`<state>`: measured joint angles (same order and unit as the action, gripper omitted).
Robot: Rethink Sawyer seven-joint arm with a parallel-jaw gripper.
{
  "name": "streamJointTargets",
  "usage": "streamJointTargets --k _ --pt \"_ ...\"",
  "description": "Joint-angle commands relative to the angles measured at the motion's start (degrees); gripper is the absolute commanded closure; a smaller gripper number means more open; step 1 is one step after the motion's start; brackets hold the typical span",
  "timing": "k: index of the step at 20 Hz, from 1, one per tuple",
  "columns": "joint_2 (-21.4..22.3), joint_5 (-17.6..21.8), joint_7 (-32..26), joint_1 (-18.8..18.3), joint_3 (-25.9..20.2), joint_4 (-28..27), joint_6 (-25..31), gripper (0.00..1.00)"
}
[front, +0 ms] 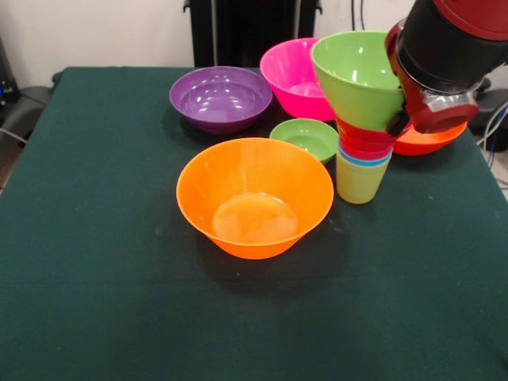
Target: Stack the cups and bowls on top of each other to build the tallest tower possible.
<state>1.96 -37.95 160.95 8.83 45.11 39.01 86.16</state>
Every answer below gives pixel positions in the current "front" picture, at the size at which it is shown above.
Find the pink bowl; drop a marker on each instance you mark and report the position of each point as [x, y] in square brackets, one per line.
[285, 75]

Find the small green bowl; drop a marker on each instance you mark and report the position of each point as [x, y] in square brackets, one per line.
[305, 137]

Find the black table clamp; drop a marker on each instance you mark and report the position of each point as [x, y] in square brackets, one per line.
[57, 77]

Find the dark green tablecloth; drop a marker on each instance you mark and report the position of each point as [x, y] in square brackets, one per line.
[119, 309]

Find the red-orange bowl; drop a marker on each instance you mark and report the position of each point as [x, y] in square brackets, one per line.
[432, 145]

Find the large green bowl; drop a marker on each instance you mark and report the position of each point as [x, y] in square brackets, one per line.
[357, 103]

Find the black electronics box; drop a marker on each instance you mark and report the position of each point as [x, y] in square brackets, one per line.
[7, 87]

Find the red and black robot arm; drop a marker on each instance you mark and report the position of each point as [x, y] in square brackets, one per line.
[448, 43]

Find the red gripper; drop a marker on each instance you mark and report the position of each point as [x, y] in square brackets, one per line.
[416, 115]

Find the large orange bowl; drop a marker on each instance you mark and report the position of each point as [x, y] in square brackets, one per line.
[254, 186]

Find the black equipment with knob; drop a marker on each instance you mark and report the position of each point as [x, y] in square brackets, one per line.
[494, 115]

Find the blue cup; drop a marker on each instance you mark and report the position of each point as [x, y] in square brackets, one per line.
[347, 160]

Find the yellow cup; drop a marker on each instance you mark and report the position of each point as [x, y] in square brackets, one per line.
[359, 186]

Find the purple bowl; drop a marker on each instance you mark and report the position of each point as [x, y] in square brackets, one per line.
[220, 99]

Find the red cup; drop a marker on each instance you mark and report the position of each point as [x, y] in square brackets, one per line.
[361, 155]

